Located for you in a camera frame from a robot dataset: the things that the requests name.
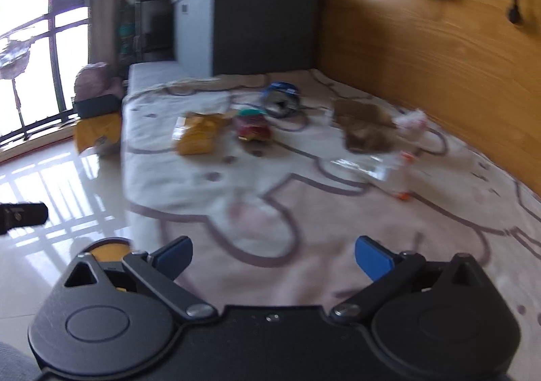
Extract blue drink can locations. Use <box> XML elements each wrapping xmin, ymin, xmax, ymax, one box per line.
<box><xmin>260</xmin><ymin>82</ymin><xmax>302</xmax><ymax>118</ymax></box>

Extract pink cushion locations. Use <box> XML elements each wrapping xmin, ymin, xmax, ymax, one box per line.
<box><xmin>74</xmin><ymin>62</ymin><xmax>124</xmax><ymax>103</ymax></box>

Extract white plastic bag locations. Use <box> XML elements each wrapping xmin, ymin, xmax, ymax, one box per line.
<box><xmin>393</xmin><ymin>108</ymin><xmax>428</xmax><ymax>141</ymax></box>

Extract grey bench cushion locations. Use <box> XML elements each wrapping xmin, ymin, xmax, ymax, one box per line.
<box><xmin>127</xmin><ymin>61</ymin><xmax>217</xmax><ymax>91</ymax></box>

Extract black wall plug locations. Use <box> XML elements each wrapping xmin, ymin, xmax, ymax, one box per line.
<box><xmin>506</xmin><ymin>0</ymin><xmax>523</xmax><ymax>25</ymax></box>

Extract red snack packet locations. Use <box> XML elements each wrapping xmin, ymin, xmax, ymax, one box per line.
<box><xmin>234</xmin><ymin>114</ymin><xmax>272</xmax><ymax>145</ymax></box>

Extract yellow cloth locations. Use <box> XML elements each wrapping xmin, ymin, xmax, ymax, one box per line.
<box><xmin>74</xmin><ymin>112</ymin><xmax>124</xmax><ymax>154</ymax></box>

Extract brown curtain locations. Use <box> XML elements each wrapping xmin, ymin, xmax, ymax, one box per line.
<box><xmin>87</xmin><ymin>0</ymin><xmax>144</xmax><ymax>65</ymax></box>

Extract black storage shelf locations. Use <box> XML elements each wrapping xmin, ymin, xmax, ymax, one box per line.
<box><xmin>120</xmin><ymin>0</ymin><xmax>187</xmax><ymax>66</ymax></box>

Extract printed cream blanket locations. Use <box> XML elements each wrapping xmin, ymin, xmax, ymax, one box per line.
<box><xmin>120</xmin><ymin>68</ymin><xmax>541</xmax><ymax>348</ymax></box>

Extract grey fabric storage box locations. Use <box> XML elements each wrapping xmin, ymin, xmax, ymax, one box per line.
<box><xmin>171</xmin><ymin>0</ymin><xmax>326</xmax><ymax>77</ymax></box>

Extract black tray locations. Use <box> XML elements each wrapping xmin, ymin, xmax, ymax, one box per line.
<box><xmin>73</xmin><ymin>94</ymin><xmax>123</xmax><ymax>118</ymax></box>

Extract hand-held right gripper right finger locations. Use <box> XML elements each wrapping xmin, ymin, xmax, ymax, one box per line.
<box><xmin>330</xmin><ymin>236</ymin><xmax>485</xmax><ymax>320</ymax></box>

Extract brown paper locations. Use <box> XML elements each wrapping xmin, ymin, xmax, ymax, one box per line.
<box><xmin>343</xmin><ymin>124</ymin><xmax>399</xmax><ymax>154</ymax></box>

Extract yellow snack bag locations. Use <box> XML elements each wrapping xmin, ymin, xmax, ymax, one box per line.
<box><xmin>175</xmin><ymin>111</ymin><xmax>229</xmax><ymax>157</ymax></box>

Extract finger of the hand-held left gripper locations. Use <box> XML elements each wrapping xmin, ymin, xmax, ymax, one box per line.
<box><xmin>0</xmin><ymin>202</ymin><xmax>48</xmax><ymax>235</ymax></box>

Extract clear plastic bottle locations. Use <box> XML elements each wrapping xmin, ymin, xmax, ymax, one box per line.
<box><xmin>330</xmin><ymin>150</ymin><xmax>415</xmax><ymax>202</ymax></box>

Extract black balcony railing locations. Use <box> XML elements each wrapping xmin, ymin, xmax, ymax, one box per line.
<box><xmin>0</xmin><ymin>9</ymin><xmax>91</xmax><ymax>149</ymax></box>

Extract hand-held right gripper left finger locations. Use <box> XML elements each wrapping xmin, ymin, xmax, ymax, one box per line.
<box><xmin>63</xmin><ymin>236</ymin><xmax>218</xmax><ymax>320</ymax></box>

